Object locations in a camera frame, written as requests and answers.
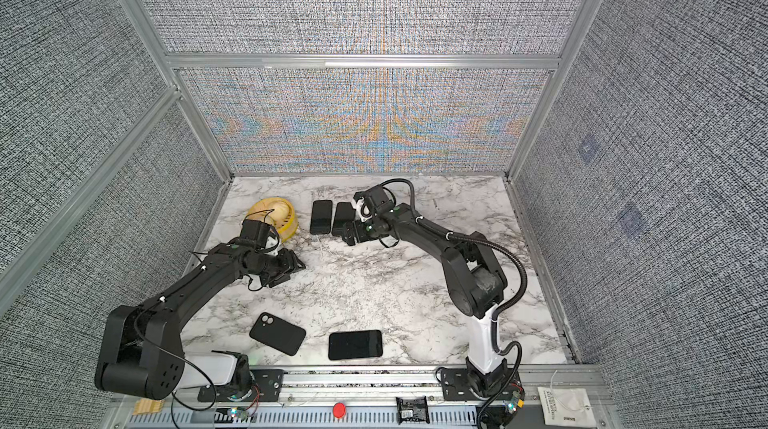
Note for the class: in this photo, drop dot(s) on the black phone case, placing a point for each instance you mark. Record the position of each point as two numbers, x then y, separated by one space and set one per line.
344 214
321 217
277 334

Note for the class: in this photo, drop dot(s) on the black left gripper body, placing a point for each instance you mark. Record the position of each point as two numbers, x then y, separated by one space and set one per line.
278 267

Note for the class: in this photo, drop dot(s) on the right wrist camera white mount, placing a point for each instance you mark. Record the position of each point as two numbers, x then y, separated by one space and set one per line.
361 209

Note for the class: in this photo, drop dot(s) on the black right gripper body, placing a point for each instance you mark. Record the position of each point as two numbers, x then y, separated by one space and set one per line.
365 231

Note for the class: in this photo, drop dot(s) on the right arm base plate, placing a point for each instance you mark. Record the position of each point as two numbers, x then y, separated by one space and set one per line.
465 384

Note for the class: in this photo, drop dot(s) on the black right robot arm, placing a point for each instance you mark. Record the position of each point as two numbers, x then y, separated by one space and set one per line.
474 279

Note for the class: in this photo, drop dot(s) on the aluminium front rail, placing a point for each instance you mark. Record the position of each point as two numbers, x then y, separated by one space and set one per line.
369 393

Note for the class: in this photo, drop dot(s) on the black phone front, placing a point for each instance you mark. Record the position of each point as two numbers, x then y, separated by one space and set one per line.
353 345

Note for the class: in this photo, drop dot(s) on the red emergency button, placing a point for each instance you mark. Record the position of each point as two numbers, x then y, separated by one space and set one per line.
339 410

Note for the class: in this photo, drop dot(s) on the wooden clips stack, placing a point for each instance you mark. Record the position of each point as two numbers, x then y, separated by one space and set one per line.
147 406

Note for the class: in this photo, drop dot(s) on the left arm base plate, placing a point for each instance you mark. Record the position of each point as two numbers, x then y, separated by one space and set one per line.
262 384

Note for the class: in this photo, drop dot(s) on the yellow bamboo steamer basket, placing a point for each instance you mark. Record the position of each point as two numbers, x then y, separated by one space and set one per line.
279 213

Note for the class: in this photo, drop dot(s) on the small black electronics box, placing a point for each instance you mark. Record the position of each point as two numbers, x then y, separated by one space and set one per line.
412 410

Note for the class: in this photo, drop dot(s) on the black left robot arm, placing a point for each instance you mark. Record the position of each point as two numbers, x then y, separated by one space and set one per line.
141 351

